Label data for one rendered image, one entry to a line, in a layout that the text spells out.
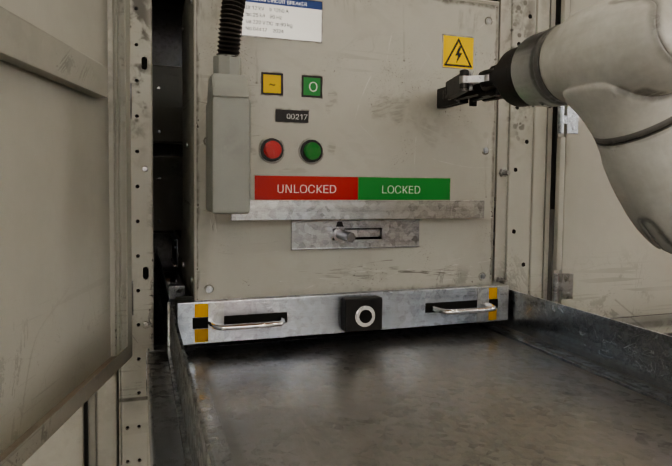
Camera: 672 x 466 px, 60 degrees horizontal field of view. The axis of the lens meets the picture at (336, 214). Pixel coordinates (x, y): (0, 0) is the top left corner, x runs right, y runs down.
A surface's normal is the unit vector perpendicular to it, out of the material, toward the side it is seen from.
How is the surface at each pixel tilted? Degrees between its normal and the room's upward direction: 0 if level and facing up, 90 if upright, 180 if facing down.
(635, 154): 112
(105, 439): 90
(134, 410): 90
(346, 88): 90
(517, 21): 90
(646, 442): 0
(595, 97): 129
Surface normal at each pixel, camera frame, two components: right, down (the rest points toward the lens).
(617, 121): -0.62, 0.63
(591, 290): 0.32, 0.05
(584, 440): 0.01, -1.00
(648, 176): -0.58, 0.46
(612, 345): -0.95, 0.00
